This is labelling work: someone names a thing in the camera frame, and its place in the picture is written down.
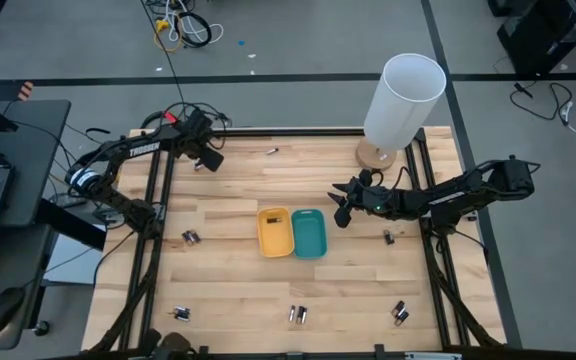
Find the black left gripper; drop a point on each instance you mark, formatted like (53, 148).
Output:
(200, 137)

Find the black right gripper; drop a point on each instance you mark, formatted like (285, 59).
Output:
(365, 200)

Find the black cylindrical battery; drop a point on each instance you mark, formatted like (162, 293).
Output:
(402, 317)
(387, 237)
(184, 314)
(186, 238)
(391, 237)
(274, 220)
(298, 314)
(197, 236)

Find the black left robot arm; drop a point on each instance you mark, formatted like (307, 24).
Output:
(138, 148)

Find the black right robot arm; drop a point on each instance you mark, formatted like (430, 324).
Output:
(448, 197)

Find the teal plastic bin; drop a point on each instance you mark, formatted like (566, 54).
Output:
(309, 235)

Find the yellow plastic bin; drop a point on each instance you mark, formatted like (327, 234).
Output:
(275, 240)

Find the white shade wooden table lamp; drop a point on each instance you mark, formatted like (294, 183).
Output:
(403, 105)

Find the black office desk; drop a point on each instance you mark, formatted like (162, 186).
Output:
(33, 150)

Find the orange black striped marker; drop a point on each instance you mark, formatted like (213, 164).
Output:
(25, 90)

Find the black computer tower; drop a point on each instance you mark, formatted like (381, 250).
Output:
(548, 35)

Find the black round caster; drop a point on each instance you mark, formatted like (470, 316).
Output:
(41, 328)

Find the black computer mouse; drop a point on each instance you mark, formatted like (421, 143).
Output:
(3, 306)

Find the black aluminium table frame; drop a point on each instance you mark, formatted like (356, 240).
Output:
(318, 132)

